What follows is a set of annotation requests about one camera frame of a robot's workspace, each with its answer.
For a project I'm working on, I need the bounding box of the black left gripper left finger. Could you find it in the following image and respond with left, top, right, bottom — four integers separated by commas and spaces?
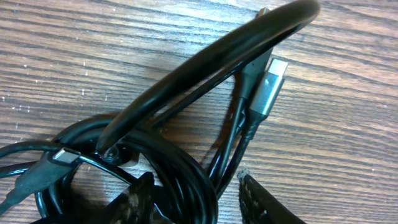
33, 172, 171, 224

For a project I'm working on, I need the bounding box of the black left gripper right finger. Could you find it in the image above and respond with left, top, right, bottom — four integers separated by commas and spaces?
237, 170, 305, 224

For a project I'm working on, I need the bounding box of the thick black USB cable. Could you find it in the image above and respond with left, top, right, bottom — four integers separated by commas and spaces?
34, 0, 321, 224

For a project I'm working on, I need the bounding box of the thin black USB cable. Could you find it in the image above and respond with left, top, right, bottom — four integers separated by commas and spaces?
0, 6, 289, 215

